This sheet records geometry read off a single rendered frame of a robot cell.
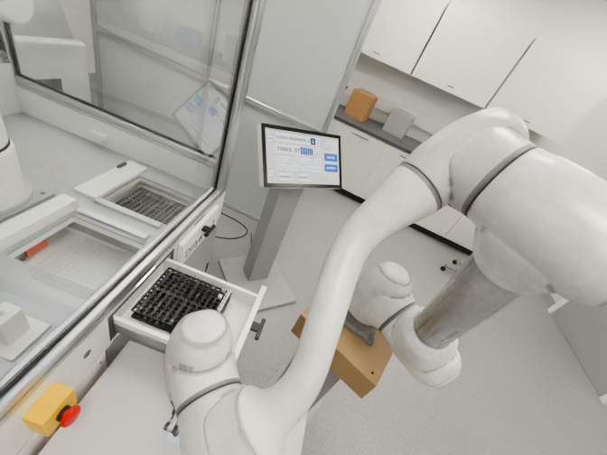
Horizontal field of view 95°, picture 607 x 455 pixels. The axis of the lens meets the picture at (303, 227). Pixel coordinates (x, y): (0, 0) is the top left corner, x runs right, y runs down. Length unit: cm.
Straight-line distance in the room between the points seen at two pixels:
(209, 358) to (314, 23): 204
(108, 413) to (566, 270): 96
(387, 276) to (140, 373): 77
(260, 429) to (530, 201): 45
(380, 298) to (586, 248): 61
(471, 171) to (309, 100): 185
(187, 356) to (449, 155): 48
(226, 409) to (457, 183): 46
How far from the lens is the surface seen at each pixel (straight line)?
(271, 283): 219
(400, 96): 413
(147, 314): 94
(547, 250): 45
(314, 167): 157
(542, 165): 47
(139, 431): 94
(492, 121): 52
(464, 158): 47
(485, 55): 384
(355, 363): 103
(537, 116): 408
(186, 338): 47
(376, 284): 94
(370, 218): 45
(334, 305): 43
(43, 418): 82
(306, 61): 221
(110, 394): 97
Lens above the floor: 166
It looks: 35 degrees down
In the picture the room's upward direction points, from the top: 25 degrees clockwise
